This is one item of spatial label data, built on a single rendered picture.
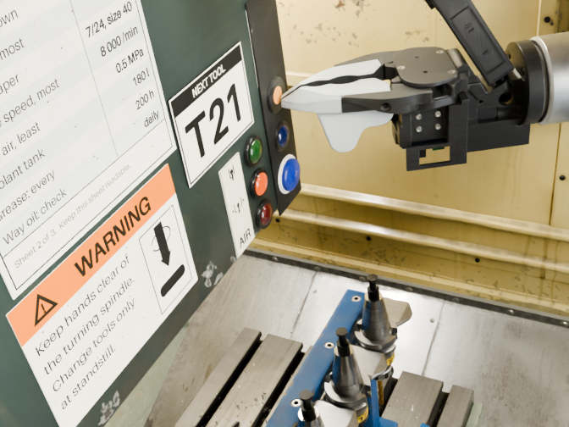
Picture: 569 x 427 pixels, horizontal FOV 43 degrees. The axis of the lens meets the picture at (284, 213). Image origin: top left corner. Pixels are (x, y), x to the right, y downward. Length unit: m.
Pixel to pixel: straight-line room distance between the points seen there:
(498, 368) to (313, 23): 0.80
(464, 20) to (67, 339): 0.37
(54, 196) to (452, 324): 1.32
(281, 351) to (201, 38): 1.08
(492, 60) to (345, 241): 1.12
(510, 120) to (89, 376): 0.40
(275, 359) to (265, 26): 1.02
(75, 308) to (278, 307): 1.33
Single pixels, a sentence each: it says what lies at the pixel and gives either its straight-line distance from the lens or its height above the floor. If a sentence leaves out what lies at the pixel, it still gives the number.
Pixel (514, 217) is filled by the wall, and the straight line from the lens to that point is 1.51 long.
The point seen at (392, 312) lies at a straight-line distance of 1.14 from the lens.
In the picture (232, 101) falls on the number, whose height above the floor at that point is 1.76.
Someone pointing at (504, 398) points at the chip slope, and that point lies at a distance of 1.60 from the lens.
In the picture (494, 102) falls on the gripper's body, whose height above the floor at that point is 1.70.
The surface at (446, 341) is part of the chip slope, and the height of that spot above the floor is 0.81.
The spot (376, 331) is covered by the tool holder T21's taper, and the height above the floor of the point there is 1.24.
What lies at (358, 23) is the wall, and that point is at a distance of 1.39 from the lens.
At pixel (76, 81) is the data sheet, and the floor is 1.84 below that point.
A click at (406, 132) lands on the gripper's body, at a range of 0.63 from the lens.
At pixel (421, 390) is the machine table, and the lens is 1.44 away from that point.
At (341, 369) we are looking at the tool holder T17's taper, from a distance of 0.99.
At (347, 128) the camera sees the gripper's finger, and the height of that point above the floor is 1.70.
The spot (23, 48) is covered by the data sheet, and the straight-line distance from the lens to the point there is 0.40.
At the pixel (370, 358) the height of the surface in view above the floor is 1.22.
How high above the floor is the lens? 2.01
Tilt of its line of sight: 36 degrees down
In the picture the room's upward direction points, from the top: 9 degrees counter-clockwise
